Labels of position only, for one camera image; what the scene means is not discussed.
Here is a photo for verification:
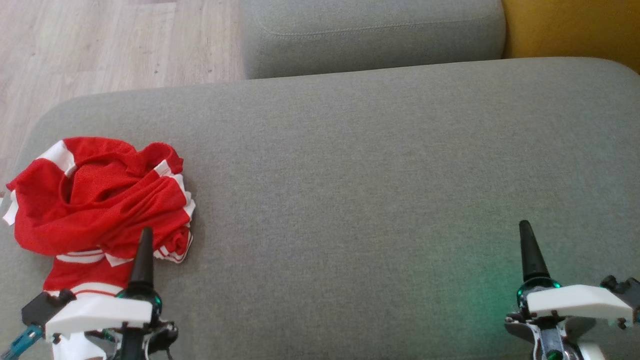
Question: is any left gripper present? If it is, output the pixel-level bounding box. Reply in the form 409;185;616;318
45;227;179;360

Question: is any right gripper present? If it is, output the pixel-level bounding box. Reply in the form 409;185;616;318
505;220;633;360

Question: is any red shirt with black print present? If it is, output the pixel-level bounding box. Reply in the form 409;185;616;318
2;136;197;264

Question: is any large grey sofa seat cushion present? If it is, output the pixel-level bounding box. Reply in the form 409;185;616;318
0;56;640;360

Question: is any yellow sofa backrest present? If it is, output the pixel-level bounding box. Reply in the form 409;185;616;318
501;0;640;76

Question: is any small grey sofa seat cushion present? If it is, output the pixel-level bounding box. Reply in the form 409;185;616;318
239;0;507;80

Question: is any blue left camera cable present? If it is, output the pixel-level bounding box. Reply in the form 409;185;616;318
0;325;44;360

